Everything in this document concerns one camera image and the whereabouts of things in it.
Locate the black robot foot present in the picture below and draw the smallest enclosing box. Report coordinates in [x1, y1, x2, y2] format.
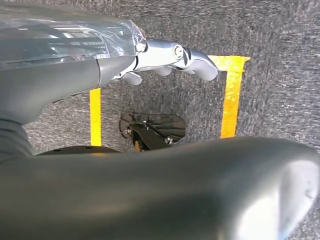
[118, 111, 187, 153]

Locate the yellow floor tape outline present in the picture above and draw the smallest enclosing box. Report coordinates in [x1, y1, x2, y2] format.
[89, 55, 251, 147]

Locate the black curved robot shell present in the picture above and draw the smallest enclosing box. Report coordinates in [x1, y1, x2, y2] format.
[36, 145, 122, 157]

